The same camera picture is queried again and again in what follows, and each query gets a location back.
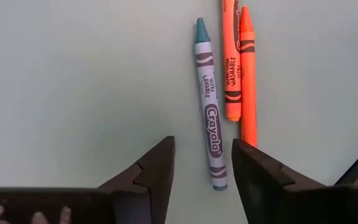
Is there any orange crayon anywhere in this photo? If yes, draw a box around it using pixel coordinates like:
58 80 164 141
239 5 259 149
221 0 242 122

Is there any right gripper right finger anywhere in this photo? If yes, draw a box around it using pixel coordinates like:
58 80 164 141
231 138 358 224

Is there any blue crayon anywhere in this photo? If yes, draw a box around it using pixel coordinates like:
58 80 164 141
194 17 229 192

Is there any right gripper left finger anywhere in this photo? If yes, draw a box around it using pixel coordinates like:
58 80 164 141
0 135 176 224

